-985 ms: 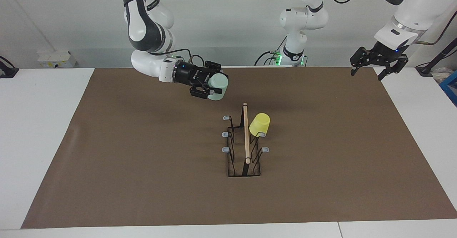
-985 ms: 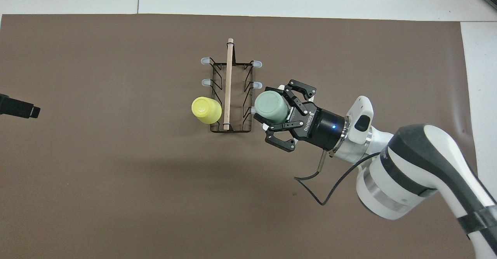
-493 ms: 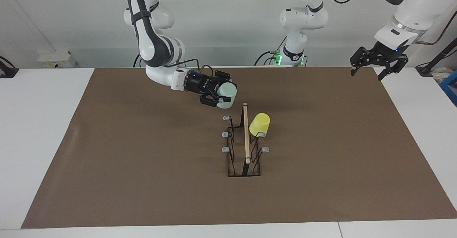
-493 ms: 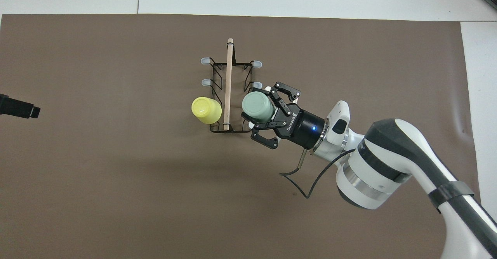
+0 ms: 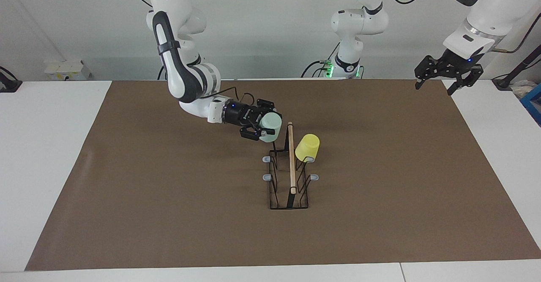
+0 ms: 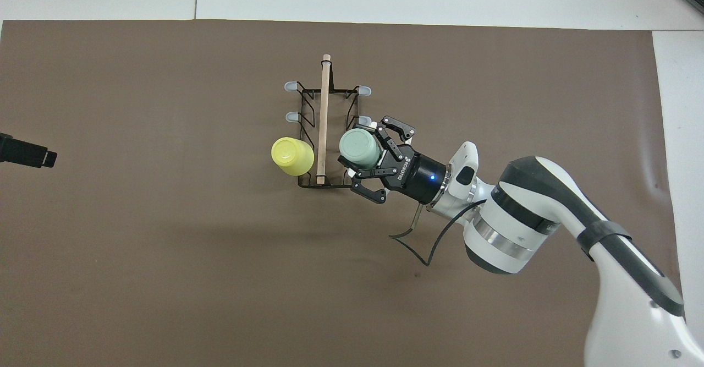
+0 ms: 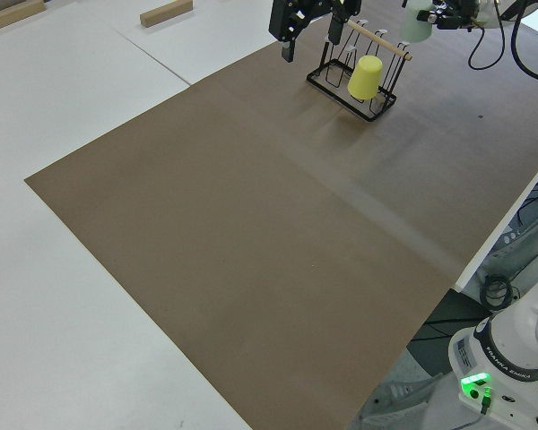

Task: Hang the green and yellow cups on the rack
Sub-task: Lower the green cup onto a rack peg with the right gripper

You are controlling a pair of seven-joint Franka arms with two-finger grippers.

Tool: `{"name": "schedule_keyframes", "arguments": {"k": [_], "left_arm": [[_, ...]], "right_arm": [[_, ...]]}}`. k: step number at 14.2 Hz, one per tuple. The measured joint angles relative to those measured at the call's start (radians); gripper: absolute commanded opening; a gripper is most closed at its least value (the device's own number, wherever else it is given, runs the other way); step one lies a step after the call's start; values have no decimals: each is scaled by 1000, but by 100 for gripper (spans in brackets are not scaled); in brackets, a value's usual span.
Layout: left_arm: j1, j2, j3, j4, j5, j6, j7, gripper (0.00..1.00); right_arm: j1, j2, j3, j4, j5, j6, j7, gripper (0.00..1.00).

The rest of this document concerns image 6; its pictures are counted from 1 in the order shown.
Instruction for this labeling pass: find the yellow plastic cup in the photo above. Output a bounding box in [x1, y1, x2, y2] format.
[271, 136, 316, 177]

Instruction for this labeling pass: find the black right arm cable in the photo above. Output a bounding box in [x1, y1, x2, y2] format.
[414, 201, 486, 267]

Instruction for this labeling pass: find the black wire cup rack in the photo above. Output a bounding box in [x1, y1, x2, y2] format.
[284, 53, 373, 189]

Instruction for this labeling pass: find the thin olive strap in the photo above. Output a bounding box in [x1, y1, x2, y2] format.
[389, 204, 425, 241]

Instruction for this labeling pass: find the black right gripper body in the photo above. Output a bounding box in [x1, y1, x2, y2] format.
[379, 145, 448, 206]

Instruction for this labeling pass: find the brown table mat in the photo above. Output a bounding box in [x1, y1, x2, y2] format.
[0, 19, 692, 367]

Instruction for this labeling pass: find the light green plastic cup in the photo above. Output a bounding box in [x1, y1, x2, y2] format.
[338, 127, 384, 170]

